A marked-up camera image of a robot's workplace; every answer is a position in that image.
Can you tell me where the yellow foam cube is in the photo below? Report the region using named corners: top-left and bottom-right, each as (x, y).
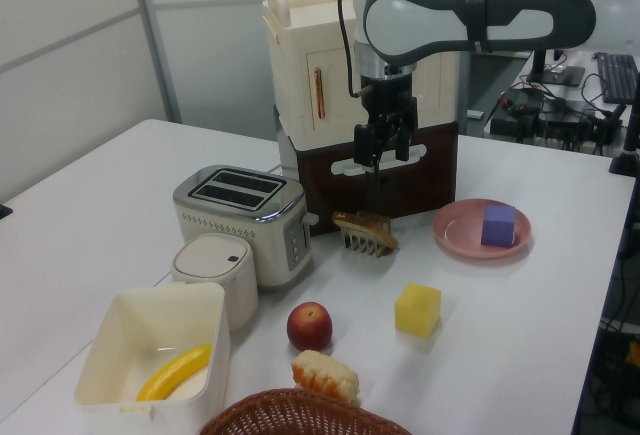
top-left (394, 282), bottom-right (442, 339)

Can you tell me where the purple foam cube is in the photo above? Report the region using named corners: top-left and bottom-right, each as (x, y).
top-left (480, 204), bottom-right (517, 248)

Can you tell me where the dark brown drawer base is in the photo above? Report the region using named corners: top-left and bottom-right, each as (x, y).
top-left (273, 104), bottom-right (460, 239)

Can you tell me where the brown wicker basket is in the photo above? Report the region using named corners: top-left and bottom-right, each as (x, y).
top-left (198, 387), bottom-right (414, 435)

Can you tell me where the black mount pole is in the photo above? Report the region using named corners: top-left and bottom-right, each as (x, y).
top-left (607, 99), bottom-right (640, 177)

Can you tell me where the cream plastic toy cabinet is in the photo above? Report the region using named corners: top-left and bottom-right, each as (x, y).
top-left (262, 0), bottom-right (460, 139)

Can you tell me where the pink plate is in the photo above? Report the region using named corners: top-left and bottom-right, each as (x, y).
top-left (432, 198), bottom-right (533, 259)

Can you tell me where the white square plastic container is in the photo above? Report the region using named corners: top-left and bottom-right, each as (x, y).
top-left (73, 282), bottom-right (232, 419)

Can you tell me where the black electronics box with cables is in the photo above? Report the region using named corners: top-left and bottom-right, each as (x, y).
top-left (489, 85), bottom-right (627, 152)

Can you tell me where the red apple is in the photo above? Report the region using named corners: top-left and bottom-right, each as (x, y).
top-left (286, 301), bottom-right (334, 351)

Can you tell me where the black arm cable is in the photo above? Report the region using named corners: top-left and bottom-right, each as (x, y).
top-left (337, 0), bottom-right (374, 101)

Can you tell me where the copper cabinet door handle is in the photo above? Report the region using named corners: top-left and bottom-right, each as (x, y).
top-left (312, 67), bottom-right (327, 121)

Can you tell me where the orange cream cake piece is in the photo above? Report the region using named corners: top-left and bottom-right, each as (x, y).
top-left (291, 349), bottom-right (361, 403)

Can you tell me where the brown bread slice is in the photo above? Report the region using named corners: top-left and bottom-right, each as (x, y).
top-left (332, 210), bottom-right (400, 251)

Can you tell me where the black keyboard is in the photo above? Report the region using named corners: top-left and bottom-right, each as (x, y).
top-left (594, 53), bottom-right (640, 105)

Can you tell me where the wooden toast rack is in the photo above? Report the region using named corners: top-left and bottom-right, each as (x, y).
top-left (340, 232), bottom-right (394, 259)

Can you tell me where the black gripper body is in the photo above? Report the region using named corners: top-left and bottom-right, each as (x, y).
top-left (359, 73), bottom-right (419, 131)

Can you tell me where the cream silver toaster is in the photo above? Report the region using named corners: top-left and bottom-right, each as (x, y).
top-left (172, 164), bottom-right (320, 292)

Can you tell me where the white drawer handle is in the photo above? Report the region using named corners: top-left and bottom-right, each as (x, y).
top-left (330, 143), bottom-right (428, 177)

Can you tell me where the yellow toy banana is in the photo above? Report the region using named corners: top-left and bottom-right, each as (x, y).
top-left (135, 343), bottom-right (214, 402)

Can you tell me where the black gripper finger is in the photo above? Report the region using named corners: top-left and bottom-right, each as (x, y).
top-left (396, 97), bottom-right (419, 162)
top-left (353, 123), bottom-right (377, 167)

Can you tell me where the black monitor stand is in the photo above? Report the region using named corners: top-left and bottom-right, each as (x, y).
top-left (525, 48), bottom-right (586, 87)

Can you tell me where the small white lidded bin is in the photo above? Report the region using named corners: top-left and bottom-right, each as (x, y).
top-left (171, 234), bottom-right (260, 332)

